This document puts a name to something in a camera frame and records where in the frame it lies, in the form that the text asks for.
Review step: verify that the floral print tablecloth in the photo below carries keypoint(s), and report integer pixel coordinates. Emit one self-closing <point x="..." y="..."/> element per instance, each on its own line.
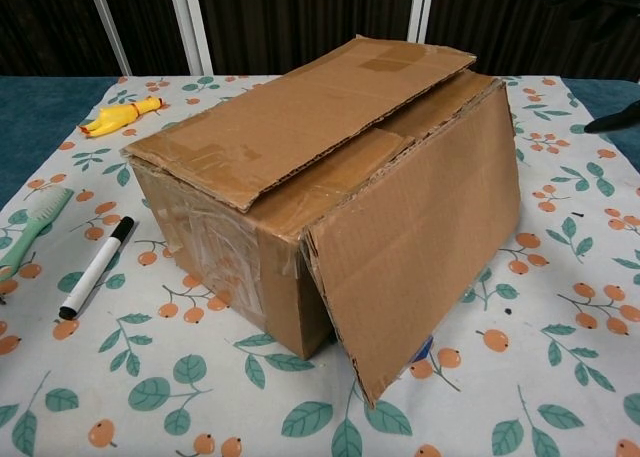
<point x="550" y="402"/>

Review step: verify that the blue toy building block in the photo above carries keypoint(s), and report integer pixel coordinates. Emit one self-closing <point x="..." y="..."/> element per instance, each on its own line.
<point x="424" y="349"/>

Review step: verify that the green plastic hair brush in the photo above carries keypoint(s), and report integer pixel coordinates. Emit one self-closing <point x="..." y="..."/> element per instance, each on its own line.
<point x="40" y="222"/>

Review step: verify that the yellow rubber chicken toy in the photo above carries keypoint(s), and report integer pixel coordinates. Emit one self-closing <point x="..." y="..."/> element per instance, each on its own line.
<point x="115" y="117"/>

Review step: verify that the white metal post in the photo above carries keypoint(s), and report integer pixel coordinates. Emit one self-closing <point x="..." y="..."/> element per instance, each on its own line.
<point x="421" y="12"/>
<point x="110" y="27"/>
<point x="192" y="27"/>

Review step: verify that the white marker with black cap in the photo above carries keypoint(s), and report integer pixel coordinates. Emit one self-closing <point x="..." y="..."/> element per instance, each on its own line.
<point x="95" y="269"/>

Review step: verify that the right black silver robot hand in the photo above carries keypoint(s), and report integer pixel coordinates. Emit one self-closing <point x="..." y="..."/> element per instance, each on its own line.
<point x="620" y="122"/>

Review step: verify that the brown cardboard shipping box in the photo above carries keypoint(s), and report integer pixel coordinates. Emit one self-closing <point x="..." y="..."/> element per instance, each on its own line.
<point x="310" y="127"/>

